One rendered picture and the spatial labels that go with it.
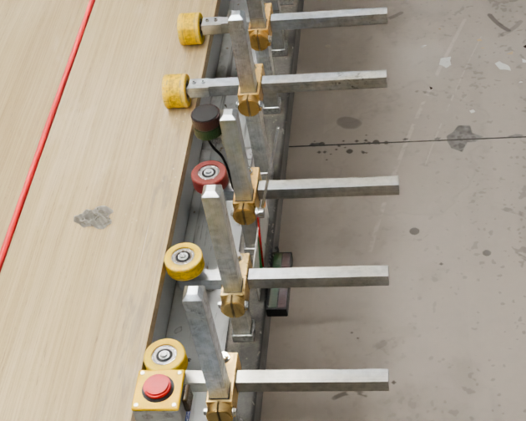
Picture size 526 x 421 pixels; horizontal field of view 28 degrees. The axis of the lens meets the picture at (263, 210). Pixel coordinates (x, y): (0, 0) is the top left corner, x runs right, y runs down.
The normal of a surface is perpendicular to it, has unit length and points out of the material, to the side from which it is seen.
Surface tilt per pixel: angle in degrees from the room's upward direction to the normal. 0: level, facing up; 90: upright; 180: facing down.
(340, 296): 0
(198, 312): 90
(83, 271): 0
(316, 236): 0
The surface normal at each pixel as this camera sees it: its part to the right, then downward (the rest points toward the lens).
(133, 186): -0.13, -0.71
